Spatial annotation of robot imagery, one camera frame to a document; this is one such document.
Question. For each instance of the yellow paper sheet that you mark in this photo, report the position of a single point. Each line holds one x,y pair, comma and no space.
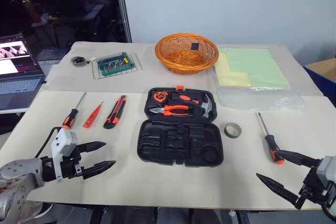
233,77

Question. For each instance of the orange wicker basket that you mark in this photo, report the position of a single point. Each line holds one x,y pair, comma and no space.
168,60

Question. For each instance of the claw hammer black orange grip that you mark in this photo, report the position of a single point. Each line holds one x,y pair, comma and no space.
207,106

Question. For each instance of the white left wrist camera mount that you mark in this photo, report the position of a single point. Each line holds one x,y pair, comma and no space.
63,138

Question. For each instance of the round metal tin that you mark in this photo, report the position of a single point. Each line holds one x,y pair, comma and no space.
78,61

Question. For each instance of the open laptop computer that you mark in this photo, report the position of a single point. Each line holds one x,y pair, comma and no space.
15,77

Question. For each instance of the black plastic tool case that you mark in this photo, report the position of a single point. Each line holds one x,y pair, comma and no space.
168,148

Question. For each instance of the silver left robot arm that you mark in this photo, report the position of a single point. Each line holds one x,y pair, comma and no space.
18,176

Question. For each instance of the orange black utility knife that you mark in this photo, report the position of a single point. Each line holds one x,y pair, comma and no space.
115,112

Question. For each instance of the black orange phillips screwdriver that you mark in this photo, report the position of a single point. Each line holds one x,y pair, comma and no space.
271,144

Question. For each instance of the orange black flathead screwdriver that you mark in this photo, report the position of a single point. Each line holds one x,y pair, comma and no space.
70,119

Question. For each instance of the small black square tag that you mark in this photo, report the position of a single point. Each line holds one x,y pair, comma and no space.
194,46

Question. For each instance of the blue bin with cardboard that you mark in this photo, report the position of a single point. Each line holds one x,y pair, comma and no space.
324,72

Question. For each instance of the orange voltage tester pen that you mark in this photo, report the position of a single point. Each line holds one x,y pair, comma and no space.
92,117

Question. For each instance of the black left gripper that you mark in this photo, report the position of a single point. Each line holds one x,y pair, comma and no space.
71,167

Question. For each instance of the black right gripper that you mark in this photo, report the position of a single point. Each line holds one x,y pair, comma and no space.
313,184

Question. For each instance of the grey tape roll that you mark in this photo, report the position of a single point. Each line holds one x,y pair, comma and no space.
237,132

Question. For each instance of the beige table mat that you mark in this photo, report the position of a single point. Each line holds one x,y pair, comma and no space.
168,184
65,82

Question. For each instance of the green screwdriver bit case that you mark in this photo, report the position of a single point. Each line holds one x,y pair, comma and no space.
115,64

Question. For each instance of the orange black tape measure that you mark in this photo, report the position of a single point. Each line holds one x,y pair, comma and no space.
160,96

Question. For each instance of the metal frame post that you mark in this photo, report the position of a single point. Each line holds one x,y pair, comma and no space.
124,11

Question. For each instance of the green yellow paper folders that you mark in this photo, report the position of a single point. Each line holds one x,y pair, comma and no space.
249,98

